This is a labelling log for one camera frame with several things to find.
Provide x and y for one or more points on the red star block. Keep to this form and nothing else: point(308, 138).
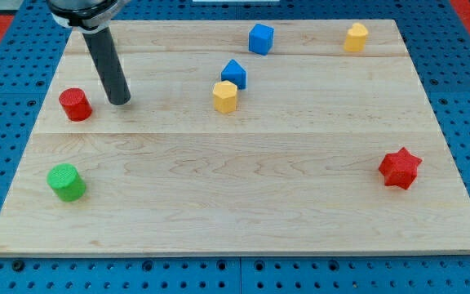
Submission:
point(400, 169)

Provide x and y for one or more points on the yellow heart block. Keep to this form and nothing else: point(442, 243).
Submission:
point(356, 37)

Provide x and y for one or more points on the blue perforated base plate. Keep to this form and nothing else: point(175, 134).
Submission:
point(439, 45)

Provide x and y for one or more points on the blue cube block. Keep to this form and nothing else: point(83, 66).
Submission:
point(260, 40)

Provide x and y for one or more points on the green cylinder block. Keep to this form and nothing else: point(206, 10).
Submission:
point(66, 182)

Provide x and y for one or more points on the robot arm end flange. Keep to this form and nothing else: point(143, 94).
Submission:
point(88, 16)

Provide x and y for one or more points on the yellow hexagon block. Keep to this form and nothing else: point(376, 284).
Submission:
point(225, 97)

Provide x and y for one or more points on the wooden board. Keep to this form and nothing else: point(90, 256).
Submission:
point(293, 171)

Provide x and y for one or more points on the blue triangle block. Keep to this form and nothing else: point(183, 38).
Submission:
point(234, 73)

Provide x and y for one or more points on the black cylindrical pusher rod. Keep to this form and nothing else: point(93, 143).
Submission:
point(108, 66)

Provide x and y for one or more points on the red cylinder block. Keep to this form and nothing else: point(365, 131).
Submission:
point(75, 104)

